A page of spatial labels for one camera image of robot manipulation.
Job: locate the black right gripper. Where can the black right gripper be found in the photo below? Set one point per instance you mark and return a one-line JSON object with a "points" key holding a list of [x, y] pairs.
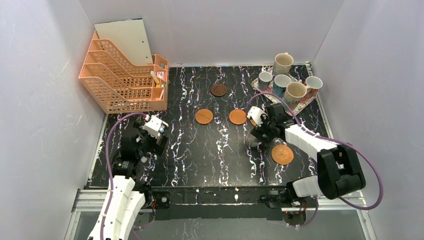
{"points": [[260, 131]]}

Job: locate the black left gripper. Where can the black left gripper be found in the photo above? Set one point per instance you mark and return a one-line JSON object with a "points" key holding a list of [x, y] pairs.
{"points": [[159, 142]]}

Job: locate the woven rattan coaster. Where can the woven rattan coaster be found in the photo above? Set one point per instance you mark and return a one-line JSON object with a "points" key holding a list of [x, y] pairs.
{"points": [[282, 154], [253, 122]]}

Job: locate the light wooden coaster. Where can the light wooden coaster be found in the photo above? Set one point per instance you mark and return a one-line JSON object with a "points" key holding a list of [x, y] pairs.
{"points": [[237, 117], [204, 116]]}

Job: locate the dark wooden coaster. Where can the dark wooden coaster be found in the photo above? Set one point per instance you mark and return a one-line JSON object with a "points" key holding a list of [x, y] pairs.
{"points": [[218, 90]]}

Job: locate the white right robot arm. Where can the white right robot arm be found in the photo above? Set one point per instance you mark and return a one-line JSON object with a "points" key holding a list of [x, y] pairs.
{"points": [[338, 168]]}

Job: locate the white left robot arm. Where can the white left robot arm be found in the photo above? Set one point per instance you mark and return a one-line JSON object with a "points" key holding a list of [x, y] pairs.
{"points": [[125, 195]]}

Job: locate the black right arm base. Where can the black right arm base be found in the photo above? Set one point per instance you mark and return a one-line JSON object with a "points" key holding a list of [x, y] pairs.
{"points": [[286, 202]]}

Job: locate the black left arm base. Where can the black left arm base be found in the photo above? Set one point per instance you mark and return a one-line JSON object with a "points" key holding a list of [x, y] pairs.
{"points": [[155, 199]]}

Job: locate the floral tray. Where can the floral tray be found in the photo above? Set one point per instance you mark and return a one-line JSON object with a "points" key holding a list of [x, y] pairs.
{"points": [[297, 73]]}

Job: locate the large beige floral mug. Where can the large beige floral mug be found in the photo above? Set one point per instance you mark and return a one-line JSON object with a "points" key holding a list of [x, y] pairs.
{"points": [[294, 93]]}

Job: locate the blue patterned mug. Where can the blue patterned mug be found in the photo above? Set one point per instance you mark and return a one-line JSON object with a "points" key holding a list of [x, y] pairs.
{"points": [[280, 83]]}

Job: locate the small grey mug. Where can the small grey mug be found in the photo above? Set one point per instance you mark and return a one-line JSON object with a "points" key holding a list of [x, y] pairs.
{"points": [[264, 80]]}

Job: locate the white and red mug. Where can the white and red mug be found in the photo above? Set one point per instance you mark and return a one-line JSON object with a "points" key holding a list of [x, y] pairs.
{"points": [[313, 84]]}

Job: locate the orange plastic file organizer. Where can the orange plastic file organizer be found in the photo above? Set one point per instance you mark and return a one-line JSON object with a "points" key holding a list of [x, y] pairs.
{"points": [[118, 85]]}

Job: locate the tall beige mug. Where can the tall beige mug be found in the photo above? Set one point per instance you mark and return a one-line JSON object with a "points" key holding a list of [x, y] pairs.
{"points": [[282, 64]]}

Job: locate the white board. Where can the white board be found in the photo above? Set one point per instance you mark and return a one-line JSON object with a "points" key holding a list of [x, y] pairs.
{"points": [[130, 37]]}

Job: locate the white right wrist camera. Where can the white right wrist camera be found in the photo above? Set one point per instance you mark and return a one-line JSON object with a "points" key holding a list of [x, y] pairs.
{"points": [[255, 114]]}

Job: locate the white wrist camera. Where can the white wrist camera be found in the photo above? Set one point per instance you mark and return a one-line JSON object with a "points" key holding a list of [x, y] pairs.
{"points": [[154, 126], [255, 114]]}

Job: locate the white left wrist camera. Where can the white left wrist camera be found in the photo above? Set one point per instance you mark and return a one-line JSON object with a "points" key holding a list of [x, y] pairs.
{"points": [[154, 126]]}

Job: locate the aluminium frame rail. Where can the aluminium frame rail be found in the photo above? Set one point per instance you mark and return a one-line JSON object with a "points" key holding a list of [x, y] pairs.
{"points": [[232, 202]]}

